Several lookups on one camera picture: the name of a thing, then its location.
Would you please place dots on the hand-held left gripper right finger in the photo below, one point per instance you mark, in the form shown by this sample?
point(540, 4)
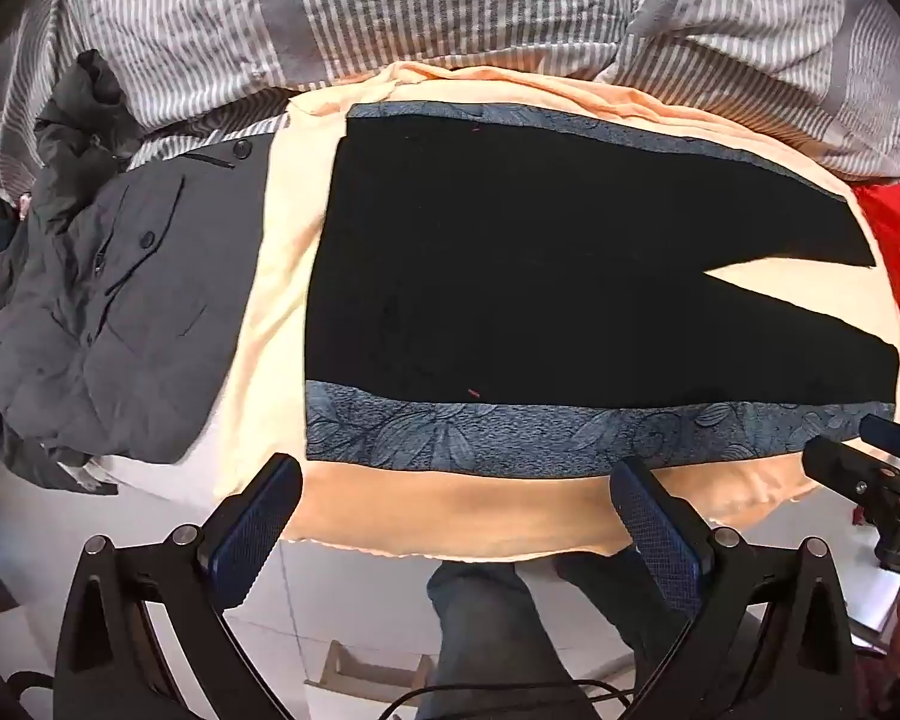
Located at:
point(656, 532)

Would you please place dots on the dark grey puffy jacket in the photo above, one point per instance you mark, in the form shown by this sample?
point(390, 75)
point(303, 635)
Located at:
point(37, 300)

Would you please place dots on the person's leg in grey trousers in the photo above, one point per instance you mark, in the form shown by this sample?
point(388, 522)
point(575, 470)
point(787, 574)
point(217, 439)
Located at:
point(495, 637)
point(619, 600)

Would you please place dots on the small wooden stool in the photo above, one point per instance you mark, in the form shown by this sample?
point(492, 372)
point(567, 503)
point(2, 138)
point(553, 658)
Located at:
point(371, 671)

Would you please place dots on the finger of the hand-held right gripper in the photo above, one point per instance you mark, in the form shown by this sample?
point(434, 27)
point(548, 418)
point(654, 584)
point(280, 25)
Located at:
point(844, 465)
point(889, 431)

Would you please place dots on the grey striped duvet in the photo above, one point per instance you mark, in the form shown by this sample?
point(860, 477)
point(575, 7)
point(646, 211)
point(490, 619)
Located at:
point(450, 7)

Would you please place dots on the peach blanket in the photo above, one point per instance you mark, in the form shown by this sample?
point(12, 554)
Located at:
point(285, 255)

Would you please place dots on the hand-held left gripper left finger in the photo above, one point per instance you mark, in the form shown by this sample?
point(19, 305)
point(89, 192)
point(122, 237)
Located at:
point(259, 532)

